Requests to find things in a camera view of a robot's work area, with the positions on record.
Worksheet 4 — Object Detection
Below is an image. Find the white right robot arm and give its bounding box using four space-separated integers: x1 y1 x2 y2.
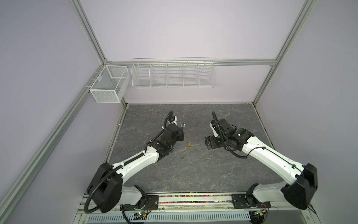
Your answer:
205 118 318 210

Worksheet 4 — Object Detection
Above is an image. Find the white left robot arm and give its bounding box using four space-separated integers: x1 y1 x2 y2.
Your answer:
84 123 184 214

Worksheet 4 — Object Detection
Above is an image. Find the small white mesh basket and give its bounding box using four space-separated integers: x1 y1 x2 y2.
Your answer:
90 65 130 103

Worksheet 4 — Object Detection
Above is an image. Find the aluminium horizontal back bar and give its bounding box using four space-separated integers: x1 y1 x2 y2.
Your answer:
106 57 277 67

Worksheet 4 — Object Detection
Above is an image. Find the aluminium left side bar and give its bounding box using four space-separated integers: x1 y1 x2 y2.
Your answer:
1 65 105 224

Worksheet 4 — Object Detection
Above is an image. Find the black corrugated cable right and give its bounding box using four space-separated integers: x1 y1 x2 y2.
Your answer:
212 111 248 159

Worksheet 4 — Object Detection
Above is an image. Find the black corrugated cable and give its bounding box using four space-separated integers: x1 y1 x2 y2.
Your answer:
163 110 174 129
212 111 248 159

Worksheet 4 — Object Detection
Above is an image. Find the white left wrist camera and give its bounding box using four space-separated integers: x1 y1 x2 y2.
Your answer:
168 115 177 125

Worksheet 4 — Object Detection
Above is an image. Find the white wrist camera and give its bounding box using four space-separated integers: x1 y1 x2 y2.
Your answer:
210 120 219 138
168 115 177 125

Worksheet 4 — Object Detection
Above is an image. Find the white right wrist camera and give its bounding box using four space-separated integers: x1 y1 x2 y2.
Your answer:
210 120 219 138

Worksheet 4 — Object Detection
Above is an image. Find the black corrugated cable left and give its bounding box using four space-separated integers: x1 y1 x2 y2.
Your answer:
163 110 174 129

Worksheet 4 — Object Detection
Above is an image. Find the long white wire basket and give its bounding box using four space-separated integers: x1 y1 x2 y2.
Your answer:
131 58 216 88

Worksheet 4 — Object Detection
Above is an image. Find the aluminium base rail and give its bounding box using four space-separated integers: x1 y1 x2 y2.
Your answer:
73 192 321 224

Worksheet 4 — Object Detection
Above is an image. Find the aluminium frame corner post right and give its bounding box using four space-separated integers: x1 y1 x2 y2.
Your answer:
253 0 317 107

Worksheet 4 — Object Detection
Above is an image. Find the aluminium frame corner post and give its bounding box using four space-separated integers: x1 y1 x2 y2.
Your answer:
253 0 317 107
68 1 127 108

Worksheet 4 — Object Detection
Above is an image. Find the aluminium frame corner post left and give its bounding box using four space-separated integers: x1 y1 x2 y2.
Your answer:
68 1 127 108

